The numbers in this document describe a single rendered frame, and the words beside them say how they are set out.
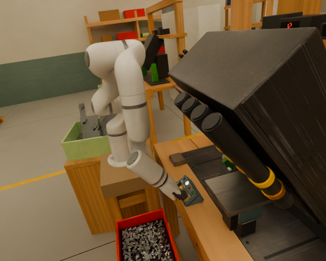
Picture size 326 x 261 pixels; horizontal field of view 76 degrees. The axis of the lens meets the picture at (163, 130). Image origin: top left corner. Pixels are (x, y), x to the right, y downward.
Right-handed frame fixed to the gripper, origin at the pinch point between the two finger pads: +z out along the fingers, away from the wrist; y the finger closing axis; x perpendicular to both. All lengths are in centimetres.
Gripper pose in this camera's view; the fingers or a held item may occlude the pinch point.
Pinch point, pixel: (182, 195)
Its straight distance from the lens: 99.0
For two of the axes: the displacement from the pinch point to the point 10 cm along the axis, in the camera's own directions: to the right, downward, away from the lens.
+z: 6.5, 6.0, 4.7
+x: 7.1, -6.9, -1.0
